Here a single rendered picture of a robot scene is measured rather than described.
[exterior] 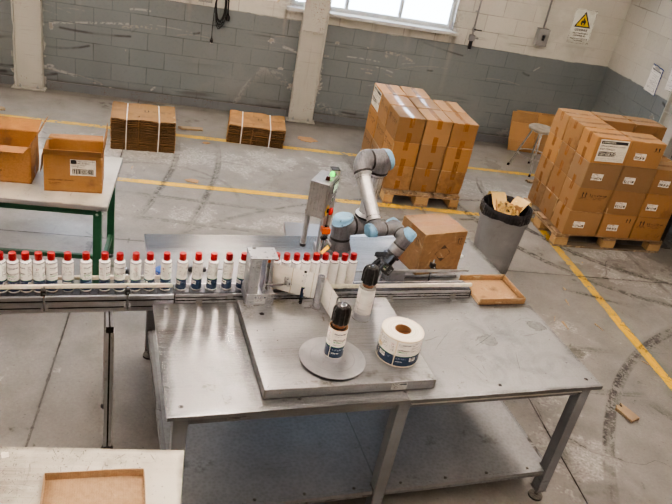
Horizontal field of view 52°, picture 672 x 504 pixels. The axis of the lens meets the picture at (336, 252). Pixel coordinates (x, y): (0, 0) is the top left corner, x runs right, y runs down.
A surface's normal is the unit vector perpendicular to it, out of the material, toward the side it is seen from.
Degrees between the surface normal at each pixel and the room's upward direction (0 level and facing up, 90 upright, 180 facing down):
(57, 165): 91
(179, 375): 0
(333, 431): 1
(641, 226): 90
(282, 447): 1
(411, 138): 90
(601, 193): 87
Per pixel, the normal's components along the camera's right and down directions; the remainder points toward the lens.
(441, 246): 0.44, 0.50
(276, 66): 0.14, 0.50
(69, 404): 0.17, -0.86
